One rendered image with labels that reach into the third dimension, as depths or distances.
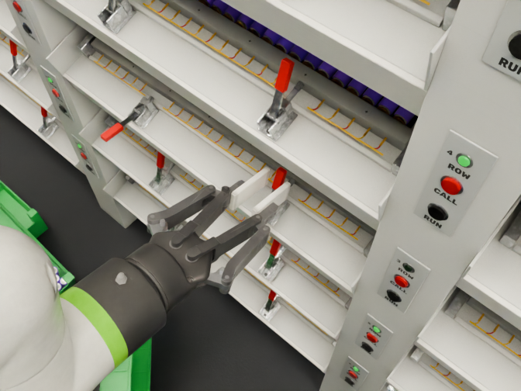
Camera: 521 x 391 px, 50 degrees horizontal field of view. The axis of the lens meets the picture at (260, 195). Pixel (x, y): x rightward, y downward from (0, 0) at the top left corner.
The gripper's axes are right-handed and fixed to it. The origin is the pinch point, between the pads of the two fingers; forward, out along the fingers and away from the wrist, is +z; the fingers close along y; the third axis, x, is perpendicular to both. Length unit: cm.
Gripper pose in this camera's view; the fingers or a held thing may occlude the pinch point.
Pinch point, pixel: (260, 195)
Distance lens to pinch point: 72.9
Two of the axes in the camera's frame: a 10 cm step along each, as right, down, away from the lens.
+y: 7.6, 5.5, -3.5
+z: 6.3, -5.0, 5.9
